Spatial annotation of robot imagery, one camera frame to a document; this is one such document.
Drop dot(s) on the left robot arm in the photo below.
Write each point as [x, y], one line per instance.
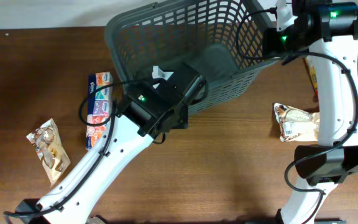
[150, 108]

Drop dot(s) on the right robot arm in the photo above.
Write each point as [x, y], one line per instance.
[327, 33]

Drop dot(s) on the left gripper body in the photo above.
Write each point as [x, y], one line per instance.
[188, 104]

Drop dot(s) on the beige snack bag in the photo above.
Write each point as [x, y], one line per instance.
[296, 124]

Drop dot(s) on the spaghetti pack red ends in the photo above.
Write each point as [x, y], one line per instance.
[312, 75]

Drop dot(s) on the brown snack bag left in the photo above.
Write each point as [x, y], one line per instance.
[48, 147]

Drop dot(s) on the grey plastic basket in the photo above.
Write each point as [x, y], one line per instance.
[222, 40]

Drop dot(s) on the tissue multipack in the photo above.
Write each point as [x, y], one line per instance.
[98, 106]

